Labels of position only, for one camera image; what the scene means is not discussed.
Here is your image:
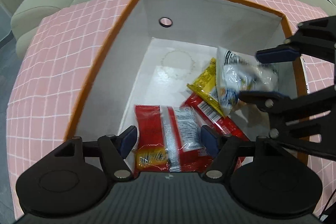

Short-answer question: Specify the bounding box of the red long snack bar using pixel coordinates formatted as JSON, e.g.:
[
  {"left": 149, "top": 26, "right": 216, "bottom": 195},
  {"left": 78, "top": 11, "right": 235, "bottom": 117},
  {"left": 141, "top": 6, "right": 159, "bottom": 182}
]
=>
[{"left": 180, "top": 92, "right": 250, "bottom": 175}]

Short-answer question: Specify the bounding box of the red snack bag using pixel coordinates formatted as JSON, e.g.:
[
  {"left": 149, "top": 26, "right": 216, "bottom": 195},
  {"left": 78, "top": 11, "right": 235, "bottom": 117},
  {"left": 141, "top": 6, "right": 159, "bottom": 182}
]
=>
[{"left": 134, "top": 105, "right": 213, "bottom": 176}]

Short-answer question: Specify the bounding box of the white beige snack bag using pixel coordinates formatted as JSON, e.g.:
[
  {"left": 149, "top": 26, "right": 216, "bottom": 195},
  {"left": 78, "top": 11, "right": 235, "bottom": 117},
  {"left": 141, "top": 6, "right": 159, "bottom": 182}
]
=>
[{"left": 216, "top": 47, "right": 278, "bottom": 116}]

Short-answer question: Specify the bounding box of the yellow white Ameri candy bag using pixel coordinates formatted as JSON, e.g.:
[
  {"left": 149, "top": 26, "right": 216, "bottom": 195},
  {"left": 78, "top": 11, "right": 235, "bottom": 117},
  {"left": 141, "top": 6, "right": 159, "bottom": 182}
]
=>
[{"left": 187, "top": 58, "right": 226, "bottom": 117}]

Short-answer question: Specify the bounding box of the pink checkered tablecloth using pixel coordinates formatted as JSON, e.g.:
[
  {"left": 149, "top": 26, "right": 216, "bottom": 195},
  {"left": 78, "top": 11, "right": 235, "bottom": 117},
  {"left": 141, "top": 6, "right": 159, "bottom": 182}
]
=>
[{"left": 5, "top": 0, "right": 336, "bottom": 221}]

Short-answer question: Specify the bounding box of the orange cardboard box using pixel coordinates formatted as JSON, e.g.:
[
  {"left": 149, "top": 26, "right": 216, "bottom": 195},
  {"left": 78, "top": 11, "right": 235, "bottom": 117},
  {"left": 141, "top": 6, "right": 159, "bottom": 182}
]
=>
[{"left": 63, "top": 0, "right": 312, "bottom": 177}]

